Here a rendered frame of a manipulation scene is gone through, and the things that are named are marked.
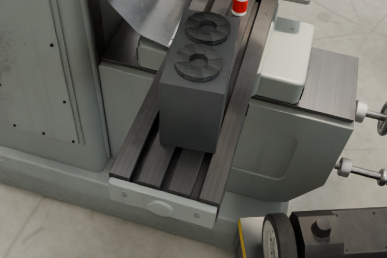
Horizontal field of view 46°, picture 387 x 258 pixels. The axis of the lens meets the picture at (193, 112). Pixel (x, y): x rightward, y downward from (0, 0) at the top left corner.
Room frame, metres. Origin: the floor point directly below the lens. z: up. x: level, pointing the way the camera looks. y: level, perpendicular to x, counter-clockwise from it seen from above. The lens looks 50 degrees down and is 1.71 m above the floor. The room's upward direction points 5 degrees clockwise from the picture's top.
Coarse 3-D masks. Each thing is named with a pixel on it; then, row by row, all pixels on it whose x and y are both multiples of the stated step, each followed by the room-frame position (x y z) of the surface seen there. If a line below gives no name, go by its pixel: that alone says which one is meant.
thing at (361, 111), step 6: (360, 102) 0.97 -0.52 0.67; (366, 102) 0.97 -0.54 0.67; (360, 108) 0.94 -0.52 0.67; (366, 108) 0.94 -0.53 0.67; (384, 108) 0.98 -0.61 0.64; (360, 114) 0.93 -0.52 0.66; (366, 114) 0.94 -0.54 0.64; (372, 114) 0.94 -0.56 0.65; (378, 114) 0.94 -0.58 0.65; (384, 114) 0.95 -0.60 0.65; (360, 120) 0.92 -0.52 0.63; (378, 120) 0.96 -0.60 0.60; (384, 120) 0.93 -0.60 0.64; (378, 126) 0.94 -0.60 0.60; (384, 126) 0.89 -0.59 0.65; (378, 132) 0.91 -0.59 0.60; (384, 132) 0.89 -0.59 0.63
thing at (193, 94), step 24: (192, 24) 0.70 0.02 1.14; (216, 24) 0.71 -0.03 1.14; (192, 48) 0.63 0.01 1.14; (216, 48) 0.65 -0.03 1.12; (168, 72) 0.58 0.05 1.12; (192, 72) 0.57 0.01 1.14; (216, 72) 0.57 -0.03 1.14; (168, 96) 0.55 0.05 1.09; (192, 96) 0.54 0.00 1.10; (216, 96) 0.54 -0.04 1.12; (168, 120) 0.55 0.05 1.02; (192, 120) 0.54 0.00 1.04; (216, 120) 0.54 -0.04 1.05; (168, 144) 0.55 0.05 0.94; (192, 144) 0.54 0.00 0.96; (216, 144) 0.54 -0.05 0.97
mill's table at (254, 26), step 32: (192, 0) 1.05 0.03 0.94; (224, 0) 1.07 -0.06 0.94; (256, 0) 1.11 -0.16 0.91; (256, 32) 0.94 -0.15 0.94; (256, 64) 0.81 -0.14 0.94; (224, 128) 0.61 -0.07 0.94; (128, 160) 0.50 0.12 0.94; (160, 160) 0.51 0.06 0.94; (192, 160) 0.52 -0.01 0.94; (224, 160) 0.52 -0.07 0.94; (128, 192) 0.44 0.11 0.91; (160, 192) 0.44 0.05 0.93; (192, 192) 0.46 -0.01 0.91; (224, 192) 0.49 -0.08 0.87
